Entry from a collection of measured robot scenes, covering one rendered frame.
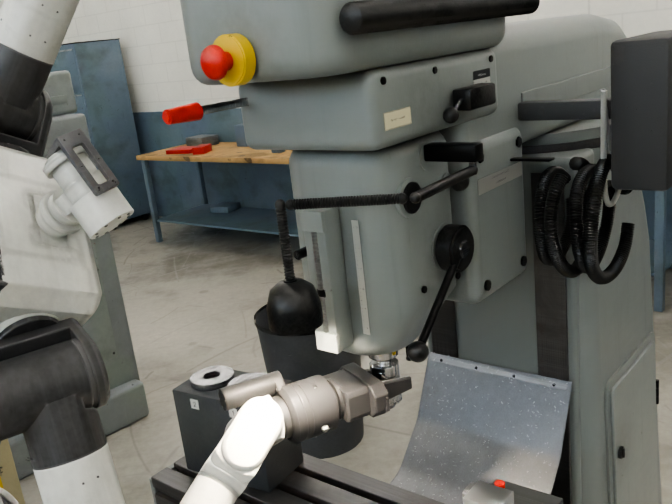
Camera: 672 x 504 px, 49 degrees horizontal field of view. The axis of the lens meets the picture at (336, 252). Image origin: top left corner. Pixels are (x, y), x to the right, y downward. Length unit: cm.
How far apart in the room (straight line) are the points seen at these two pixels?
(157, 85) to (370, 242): 738
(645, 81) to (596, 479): 83
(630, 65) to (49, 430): 88
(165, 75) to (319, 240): 723
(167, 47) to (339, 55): 727
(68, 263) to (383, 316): 43
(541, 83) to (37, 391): 94
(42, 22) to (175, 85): 695
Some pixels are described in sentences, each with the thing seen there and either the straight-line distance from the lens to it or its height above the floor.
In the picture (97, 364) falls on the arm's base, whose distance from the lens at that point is 95.
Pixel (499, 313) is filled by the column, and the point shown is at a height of 121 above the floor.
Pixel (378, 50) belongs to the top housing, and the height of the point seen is 175.
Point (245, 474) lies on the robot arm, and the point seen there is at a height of 122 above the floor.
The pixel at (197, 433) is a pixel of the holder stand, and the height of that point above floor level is 104.
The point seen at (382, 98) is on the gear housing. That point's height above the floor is 169.
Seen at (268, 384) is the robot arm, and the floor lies 129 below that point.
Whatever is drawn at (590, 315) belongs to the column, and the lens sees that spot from 145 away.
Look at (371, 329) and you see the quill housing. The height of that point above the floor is 137.
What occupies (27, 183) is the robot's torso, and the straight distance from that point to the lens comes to 108.
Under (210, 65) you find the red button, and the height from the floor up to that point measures 176.
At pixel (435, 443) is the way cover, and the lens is 159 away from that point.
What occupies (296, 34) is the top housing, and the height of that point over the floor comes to 178.
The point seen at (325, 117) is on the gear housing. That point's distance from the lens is 96.
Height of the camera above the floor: 177
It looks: 16 degrees down
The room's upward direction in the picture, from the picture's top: 7 degrees counter-clockwise
